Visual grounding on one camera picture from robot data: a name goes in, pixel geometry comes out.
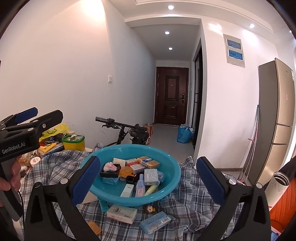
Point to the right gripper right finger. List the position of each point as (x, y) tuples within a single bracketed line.
[(254, 220)]

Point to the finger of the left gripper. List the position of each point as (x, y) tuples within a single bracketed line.
[(18, 118), (34, 128)]

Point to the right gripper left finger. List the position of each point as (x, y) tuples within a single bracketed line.
[(41, 221)]

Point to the white square carton box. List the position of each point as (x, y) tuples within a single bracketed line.
[(90, 197)]

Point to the orange plastic case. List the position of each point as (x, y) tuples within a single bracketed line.
[(95, 228)]

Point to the small black box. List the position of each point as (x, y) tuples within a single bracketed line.
[(131, 179)]

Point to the green cream tube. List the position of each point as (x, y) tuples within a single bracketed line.
[(151, 190)]

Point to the grey lighter case box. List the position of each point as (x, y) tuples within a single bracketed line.
[(151, 177)]

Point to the yellow plastic bag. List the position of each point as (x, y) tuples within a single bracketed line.
[(60, 128)]

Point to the white round jar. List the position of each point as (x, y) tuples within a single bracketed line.
[(34, 161)]

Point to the yellow green-lidded container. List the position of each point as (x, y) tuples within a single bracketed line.
[(74, 142)]

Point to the white patterned cylinder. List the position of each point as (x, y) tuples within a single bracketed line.
[(276, 188)]

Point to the teal cosmetic tube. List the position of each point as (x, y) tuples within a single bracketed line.
[(103, 205)]

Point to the blue plaid cloth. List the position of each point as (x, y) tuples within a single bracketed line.
[(189, 205)]

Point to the white tissue pack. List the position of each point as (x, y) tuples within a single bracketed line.
[(122, 213)]

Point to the black open tray box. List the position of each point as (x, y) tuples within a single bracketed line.
[(110, 170)]

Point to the small teal white carton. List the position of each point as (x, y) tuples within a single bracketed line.
[(128, 191)]

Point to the gold refrigerator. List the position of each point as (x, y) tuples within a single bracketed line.
[(276, 114)]

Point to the small blue lotion bottle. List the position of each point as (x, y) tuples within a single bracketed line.
[(140, 187)]

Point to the red white cigarette pack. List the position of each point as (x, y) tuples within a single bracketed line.
[(135, 166)]

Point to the small doll figurine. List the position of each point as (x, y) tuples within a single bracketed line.
[(149, 209)]

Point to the light blue wipes pack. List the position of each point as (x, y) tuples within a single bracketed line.
[(155, 222)]

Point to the blue shopping bag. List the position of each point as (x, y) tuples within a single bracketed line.
[(185, 133)]

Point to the dark brown entrance door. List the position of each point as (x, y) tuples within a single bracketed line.
[(171, 95)]

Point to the white wall switch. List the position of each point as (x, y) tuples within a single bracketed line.
[(110, 79)]

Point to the wall electrical panel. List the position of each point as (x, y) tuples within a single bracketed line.
[(234, 51)]

